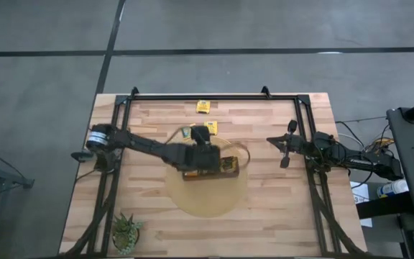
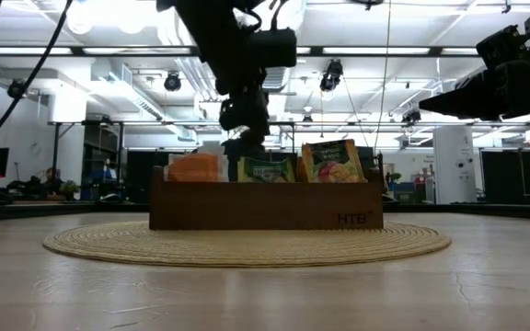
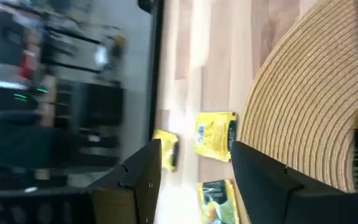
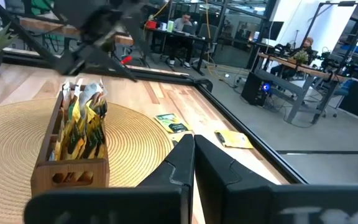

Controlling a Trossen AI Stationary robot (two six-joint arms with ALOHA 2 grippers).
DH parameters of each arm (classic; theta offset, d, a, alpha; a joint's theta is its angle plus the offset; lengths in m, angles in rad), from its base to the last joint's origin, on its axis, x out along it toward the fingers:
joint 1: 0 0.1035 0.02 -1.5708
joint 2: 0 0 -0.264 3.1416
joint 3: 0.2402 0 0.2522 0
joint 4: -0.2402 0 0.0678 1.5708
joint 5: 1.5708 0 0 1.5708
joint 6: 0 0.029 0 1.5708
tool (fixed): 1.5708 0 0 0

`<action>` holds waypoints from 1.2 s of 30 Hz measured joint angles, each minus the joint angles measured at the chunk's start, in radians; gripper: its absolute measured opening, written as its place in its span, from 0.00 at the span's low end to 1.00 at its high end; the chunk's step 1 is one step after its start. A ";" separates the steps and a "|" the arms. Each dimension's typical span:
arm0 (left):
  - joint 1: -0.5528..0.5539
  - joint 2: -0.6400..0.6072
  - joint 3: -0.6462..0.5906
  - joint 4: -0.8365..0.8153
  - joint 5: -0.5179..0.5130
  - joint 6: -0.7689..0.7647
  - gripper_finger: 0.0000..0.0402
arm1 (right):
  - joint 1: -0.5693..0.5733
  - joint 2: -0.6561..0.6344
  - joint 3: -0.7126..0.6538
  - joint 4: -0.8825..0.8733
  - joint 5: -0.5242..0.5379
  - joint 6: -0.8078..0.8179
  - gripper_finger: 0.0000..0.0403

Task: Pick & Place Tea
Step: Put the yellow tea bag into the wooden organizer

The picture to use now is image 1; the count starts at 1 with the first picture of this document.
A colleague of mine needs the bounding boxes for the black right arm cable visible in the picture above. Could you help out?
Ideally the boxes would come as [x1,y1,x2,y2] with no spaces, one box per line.
[309,138,375,190]

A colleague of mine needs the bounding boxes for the black bar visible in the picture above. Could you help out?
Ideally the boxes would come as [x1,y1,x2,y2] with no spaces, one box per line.
[356,192,414,220]

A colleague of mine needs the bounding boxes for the brown wooden tea box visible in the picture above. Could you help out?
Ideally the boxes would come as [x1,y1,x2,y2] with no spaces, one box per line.
[181,156,240,181]

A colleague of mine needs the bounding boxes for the white plastic bottle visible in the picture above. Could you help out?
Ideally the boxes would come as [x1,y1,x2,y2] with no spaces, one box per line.
[376,179,410,199]

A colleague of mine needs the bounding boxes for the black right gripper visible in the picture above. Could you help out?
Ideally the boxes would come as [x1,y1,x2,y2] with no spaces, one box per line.
[266,119,314,169]

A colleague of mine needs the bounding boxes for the white paper sheet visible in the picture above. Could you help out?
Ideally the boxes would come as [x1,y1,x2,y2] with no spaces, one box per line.
[349,181,374,229]

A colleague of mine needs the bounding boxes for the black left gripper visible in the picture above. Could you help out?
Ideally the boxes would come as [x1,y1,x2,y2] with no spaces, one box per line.
[176,125,222,173]

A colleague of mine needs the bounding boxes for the small potted green plant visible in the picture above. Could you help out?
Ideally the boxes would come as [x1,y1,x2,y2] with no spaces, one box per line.
[110,212,145,255]

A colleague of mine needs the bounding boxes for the round woven straw placemat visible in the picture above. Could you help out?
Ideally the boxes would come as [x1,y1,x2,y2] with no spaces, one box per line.
[165,135,250,219]

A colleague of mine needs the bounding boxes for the black aluminium rig frame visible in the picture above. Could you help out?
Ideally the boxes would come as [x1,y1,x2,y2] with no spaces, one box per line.
[60,93,366,259]

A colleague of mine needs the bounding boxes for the desk cable bundle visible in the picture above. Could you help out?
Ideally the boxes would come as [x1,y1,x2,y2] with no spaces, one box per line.
[335,120,397,159]

